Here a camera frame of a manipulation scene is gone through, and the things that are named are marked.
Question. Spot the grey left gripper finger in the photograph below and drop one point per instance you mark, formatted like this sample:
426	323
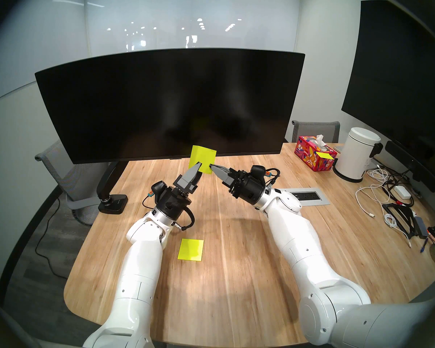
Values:
186	178
196	182

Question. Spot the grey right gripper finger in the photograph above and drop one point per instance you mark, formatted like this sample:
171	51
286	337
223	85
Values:
224	171
227	180

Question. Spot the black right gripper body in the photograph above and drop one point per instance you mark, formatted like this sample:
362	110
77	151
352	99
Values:
249	187

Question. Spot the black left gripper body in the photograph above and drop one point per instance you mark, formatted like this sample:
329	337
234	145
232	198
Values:
174	202

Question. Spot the single yellow sticky note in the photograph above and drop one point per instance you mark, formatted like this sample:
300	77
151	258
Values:
204	157

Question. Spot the yellow sticky note pad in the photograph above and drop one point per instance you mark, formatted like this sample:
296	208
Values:
191	249

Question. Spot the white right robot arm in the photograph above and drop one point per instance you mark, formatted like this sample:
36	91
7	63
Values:
301	242

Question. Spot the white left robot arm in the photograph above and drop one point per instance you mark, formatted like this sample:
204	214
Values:
137	271

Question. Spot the curved black computer monitor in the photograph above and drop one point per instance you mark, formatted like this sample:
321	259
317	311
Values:
166	104

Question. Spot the yellow note on tissue box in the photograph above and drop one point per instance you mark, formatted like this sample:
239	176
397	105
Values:
324	155

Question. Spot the grey table power socket panel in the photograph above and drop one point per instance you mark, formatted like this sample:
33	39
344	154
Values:
311	195

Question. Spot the red floral tissue box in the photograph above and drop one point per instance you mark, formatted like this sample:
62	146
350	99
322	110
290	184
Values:
310	156

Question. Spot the grey mesh office chair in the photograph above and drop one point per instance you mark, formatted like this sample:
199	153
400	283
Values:
317	130
72	180

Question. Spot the white cylindrical pedal bin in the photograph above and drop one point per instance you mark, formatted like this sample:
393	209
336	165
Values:
355	157

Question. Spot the black triangular folding stand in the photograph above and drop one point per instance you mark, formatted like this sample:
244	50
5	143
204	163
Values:
397	207

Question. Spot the white power adapter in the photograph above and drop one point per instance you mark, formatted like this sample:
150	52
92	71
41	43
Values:
403	192

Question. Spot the black video sound bar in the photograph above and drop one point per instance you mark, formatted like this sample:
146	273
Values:
409	164

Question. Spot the grey adapter dongle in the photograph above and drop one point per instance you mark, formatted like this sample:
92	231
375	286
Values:
421	227

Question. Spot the blue pen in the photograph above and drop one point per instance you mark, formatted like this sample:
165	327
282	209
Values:
424	245

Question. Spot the orange marker pen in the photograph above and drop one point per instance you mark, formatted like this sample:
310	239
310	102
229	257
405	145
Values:
434	235

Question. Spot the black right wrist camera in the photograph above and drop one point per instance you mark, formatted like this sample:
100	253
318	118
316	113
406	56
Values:
258	171

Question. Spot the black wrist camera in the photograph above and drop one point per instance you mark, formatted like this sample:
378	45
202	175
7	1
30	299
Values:
258	171
159	187

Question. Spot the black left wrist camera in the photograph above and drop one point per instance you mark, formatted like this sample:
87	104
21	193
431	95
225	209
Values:
159	187

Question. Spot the frosted glass wall board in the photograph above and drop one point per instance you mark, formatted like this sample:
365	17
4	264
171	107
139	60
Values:
174	17

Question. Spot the large black wall television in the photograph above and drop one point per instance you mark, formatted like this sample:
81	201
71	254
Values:
402	79

